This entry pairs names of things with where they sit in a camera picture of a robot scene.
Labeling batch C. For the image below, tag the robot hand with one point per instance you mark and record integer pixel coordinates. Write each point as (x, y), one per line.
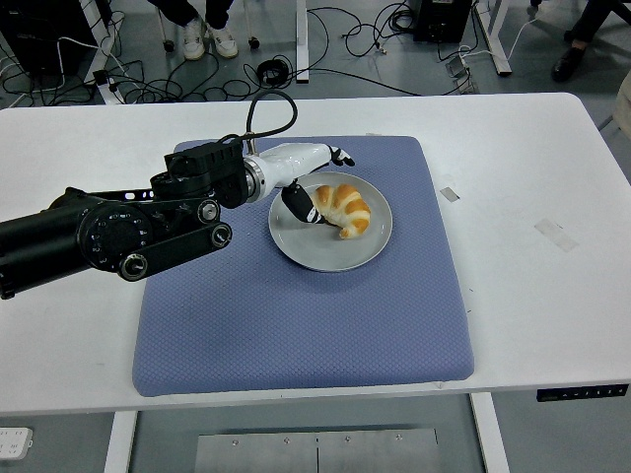
(296, 157)

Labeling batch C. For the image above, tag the croissant bread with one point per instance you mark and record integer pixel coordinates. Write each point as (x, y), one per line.
(345, 207)

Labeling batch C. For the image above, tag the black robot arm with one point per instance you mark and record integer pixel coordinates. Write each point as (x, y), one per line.
(49, 236)

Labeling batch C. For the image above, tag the grey round plate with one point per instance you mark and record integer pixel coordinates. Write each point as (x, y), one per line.
(320, 251)

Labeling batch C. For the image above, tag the chair caster leg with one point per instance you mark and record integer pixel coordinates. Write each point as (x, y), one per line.
(254, 42)
(168, 45)

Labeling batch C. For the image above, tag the white sneaker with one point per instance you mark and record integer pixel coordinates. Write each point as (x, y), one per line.
(193, 42)
(224, 42)

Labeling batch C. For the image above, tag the grey tape piece small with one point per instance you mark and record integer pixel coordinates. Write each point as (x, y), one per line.
(450, 194)

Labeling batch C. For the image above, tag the person's leg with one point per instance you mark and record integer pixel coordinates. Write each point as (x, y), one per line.
(172, 10)
(596, 20)
(219, 12)

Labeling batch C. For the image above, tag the blue quilted mat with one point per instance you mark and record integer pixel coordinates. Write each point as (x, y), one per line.
(296, 325)

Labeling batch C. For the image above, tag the silver foot pedal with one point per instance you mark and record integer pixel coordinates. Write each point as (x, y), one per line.
(462, 74)

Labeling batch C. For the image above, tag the black equipment box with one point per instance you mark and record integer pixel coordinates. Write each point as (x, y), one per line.
(441, 20)

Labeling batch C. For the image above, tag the black power adapter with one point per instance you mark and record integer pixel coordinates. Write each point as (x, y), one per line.
(102, 77)

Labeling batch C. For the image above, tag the grey tape piece large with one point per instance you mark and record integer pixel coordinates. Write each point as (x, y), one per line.
(556, 235)

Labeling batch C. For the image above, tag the large black cabinet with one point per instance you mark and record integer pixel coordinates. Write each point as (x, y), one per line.
(44, 24)

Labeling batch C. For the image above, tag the black shoe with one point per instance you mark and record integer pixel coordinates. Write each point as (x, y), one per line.
(567, 64)

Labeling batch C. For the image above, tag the white table leg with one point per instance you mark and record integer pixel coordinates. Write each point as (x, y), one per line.
(490, 433)
(120, 441)

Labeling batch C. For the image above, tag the beige object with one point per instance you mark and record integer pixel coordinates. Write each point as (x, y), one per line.
(625, 103)

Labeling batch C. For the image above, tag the black table control panel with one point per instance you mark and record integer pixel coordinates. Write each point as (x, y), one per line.
(581, 394)

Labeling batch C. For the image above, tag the white power strip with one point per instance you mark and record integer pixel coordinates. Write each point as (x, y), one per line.
(15, 441)

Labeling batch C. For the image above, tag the white desk leg post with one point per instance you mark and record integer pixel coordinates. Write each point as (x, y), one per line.
(302, 39)

